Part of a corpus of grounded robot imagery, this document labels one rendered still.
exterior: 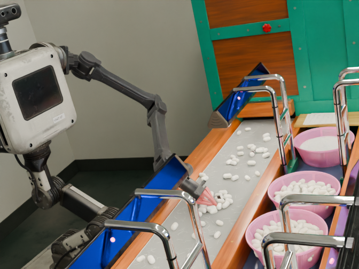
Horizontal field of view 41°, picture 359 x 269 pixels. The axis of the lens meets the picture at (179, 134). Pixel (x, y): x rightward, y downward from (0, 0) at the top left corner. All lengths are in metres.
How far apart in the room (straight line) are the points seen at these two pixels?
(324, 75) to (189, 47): 1.38
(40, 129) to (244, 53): 1.17
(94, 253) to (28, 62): 0.90
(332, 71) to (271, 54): 0.31
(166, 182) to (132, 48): 2.47
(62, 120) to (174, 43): 1.84
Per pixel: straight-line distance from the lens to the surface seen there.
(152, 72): 3.76
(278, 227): 1.73
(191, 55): 3.59
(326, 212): 1.83
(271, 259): 1.05
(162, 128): 2.05
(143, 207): 1.30
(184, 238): 1.75
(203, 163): 2.22
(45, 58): 1.89
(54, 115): 1.90
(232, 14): 2.51
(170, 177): 1.42
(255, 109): 2.54
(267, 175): 1.99
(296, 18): 2.41
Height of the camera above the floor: 1.69
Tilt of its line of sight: 21 degrees down
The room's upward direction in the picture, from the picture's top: 13 degrees counter-clockwise
